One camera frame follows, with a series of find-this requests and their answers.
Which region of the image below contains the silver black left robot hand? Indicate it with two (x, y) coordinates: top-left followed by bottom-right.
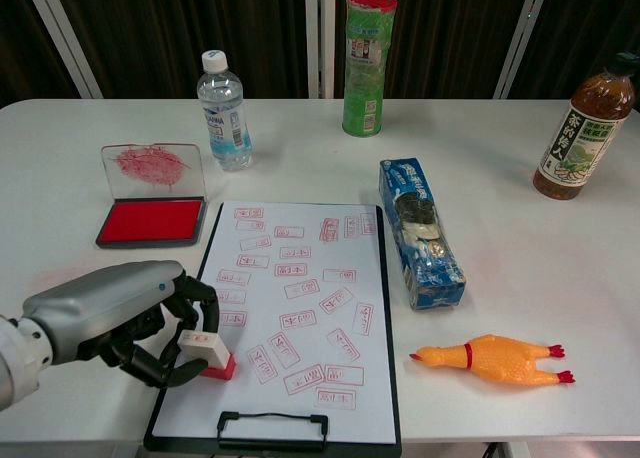
(20, 260), (221, 389)

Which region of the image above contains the black clipboard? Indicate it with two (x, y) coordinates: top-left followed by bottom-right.
(143, 201), (403, 454)

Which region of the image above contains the white upright frame post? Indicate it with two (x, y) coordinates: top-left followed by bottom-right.
(304, 0), (336, 99)

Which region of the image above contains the white and red stamp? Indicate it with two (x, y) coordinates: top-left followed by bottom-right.
(177, 329), (237, 382)

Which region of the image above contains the red ink pad clear lid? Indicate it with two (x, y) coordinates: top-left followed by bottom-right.
(94, 142), (208, 250)

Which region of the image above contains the clear water bottle white cap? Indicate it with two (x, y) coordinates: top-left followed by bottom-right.
(196, 49), (254, 172)

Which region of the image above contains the brown tea bottle green label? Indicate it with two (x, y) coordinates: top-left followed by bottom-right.
(531, 52), (639, 201)

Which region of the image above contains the yellow rubber chicken toy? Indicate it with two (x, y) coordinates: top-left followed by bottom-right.
(409, 333), (576, 388)

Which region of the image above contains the blue cookie package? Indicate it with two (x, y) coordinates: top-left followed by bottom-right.
(378, 155), (468, 312)

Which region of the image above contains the white slanted frame post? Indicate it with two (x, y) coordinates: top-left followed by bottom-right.
(22, 0), (104, 99)
(492, 0), (554, 99)

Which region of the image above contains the green chips can red lid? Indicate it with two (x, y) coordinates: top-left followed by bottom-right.
(341, 0), (399, 138)

